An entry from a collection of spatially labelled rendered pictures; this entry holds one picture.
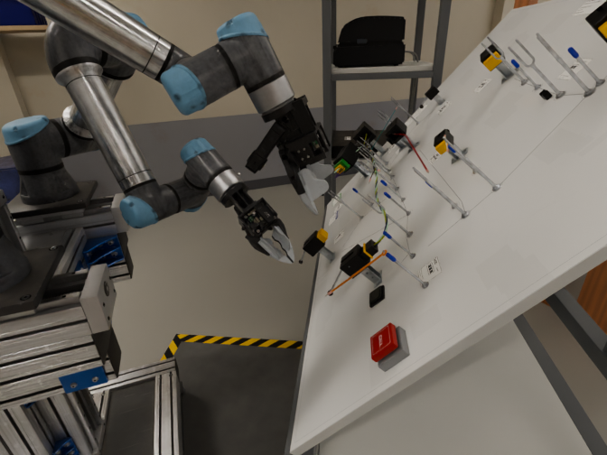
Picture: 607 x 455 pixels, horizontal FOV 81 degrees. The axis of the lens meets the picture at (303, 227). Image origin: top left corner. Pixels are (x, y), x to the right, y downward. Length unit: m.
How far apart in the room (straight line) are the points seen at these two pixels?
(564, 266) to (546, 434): 0.53
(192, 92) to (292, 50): 3.79
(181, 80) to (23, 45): 3.75
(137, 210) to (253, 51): 0.41
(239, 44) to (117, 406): 1.58
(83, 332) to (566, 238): 0.86
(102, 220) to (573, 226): 1.19
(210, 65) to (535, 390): 0.99
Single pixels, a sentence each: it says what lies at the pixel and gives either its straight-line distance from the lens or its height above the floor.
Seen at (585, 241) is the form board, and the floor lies 1.32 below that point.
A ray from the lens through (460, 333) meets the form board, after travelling 0.58.
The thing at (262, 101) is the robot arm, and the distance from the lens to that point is 0.66.
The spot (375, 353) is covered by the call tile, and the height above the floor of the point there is 1.09.
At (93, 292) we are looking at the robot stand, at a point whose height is 1.12.
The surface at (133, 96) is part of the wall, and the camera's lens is 4.22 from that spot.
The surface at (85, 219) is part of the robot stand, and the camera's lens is 1.30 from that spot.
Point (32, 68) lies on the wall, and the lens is 4.34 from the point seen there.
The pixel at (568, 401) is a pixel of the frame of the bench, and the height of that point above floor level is 0.80.
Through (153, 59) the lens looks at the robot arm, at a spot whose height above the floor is 1.54.
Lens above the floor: 1.54
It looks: 27 degrees down
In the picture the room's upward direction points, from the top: 2 degrees counter-clockwise
